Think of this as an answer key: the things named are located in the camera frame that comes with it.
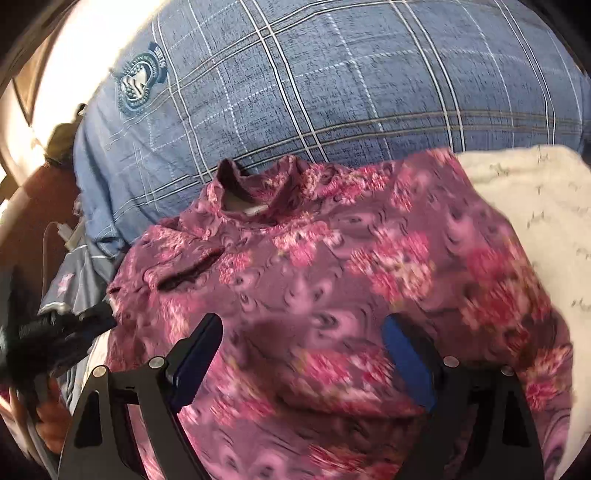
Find cream leaf-print blanket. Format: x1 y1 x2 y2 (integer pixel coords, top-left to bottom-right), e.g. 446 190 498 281
455 144 591 402

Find olive cloth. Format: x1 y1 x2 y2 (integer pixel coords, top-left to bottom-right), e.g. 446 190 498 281
44 104 88 162

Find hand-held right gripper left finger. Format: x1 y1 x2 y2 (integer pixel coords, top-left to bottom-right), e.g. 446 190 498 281
58 313 225 480

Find purple floral top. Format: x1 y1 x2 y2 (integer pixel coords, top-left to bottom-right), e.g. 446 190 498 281
105 148 575 480

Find white charger plug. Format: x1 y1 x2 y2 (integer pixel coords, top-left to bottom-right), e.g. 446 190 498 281
56 222 84 250

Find blue plaid pillow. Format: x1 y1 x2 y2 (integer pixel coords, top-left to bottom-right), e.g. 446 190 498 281
73 0 587 259

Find grey-blue flowered bed sheet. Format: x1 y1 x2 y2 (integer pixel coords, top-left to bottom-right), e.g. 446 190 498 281
37 240 122 319

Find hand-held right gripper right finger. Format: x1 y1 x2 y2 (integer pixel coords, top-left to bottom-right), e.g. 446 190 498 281
382 314 546 480

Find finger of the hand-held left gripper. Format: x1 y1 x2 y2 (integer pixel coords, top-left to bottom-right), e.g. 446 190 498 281
76 302 117 335

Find person's left hand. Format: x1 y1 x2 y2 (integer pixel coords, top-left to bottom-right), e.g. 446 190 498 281
9 376 75 455

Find white charger cable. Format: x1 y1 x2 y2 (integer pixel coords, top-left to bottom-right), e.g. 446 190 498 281
39 222 63 301

